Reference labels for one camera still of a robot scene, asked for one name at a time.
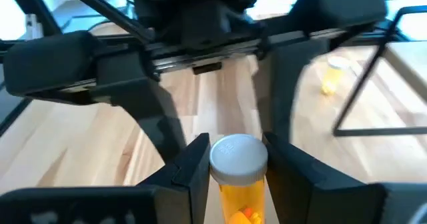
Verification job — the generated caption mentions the orange pill bottle white cap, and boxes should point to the orange pill bottle white cap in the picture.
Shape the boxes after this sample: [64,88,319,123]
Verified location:
[209,133,269,224]

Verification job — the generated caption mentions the wooden shelf black metal frame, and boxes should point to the wooden shelf black metal frame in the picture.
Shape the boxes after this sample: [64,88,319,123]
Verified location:
[332,5,427,137]

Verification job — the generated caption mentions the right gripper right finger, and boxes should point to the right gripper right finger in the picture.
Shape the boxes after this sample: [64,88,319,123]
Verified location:
[262,132,427,224]

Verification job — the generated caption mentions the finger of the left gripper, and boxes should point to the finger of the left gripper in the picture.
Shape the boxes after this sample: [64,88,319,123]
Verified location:
[2,29,188,167]
[258,0,388,141]

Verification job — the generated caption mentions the yellow pill bottle white cap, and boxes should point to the yellow pill bottle white cap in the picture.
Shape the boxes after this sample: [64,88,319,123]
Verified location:
[320,55,352,97]

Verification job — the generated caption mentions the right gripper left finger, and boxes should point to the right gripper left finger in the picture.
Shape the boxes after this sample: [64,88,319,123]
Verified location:
[0,133,211,224]

